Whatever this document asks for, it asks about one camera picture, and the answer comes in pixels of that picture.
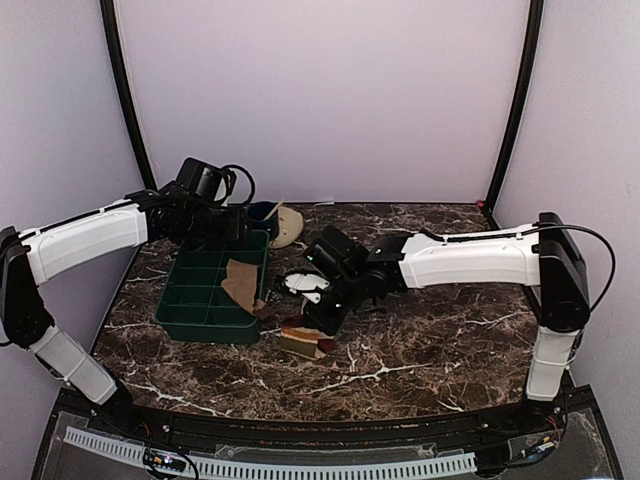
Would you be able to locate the black corner post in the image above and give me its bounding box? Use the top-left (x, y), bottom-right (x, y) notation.
top-left (480, 0), bottom-right (544, 219)
top-left (99, 0), bottom-right (157, 190)

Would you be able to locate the black left corner post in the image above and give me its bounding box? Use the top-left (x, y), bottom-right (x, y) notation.
top-left (99, 0), bottom-right (157, 190)

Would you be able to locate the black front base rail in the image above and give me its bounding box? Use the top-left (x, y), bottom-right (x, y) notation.
top-left (49, 389), bottom-right (601, 454)

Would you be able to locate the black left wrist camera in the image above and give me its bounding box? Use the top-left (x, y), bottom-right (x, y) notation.
top-left (175, 158), bottom-right (237, 206)

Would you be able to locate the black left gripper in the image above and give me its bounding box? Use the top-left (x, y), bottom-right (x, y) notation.
top-left (185, 203), bottom-right (250, 242)

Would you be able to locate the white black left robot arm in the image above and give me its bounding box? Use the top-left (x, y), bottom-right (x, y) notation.
top-left (1, 190), bottom-right (248, 436)

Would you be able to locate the green plastic divided tray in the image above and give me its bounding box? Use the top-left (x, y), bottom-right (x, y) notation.
top-left (155, 230), bottom-right (269, 345)

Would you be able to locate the black right corner post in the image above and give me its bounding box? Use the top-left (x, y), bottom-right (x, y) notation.
top-left (480, 0), bottom-right (544, 219)

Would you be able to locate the white slotted cable duct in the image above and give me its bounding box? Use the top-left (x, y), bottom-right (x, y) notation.
top-left (63, 427), bottom-right (478, 479)

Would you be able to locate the striped cream red sock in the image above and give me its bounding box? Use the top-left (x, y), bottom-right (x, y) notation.
top-left (279, 315), bottom-right (336, 361)

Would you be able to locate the tan brown sock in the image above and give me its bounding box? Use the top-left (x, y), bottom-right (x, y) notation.
top-left (221, 259), bottom-right (276, 322)

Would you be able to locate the cream ceramic saucer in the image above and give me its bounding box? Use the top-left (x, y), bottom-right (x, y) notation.
top-left (269, 206), bottom-right (305, 250)

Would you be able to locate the blue enamel mug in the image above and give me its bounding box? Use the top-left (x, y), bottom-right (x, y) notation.
top-left (247, 201), bottom-right (279, 240)

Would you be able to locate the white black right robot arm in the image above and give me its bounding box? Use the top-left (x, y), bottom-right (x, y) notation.
top-left (302, 212), bottom-right (612, 434)

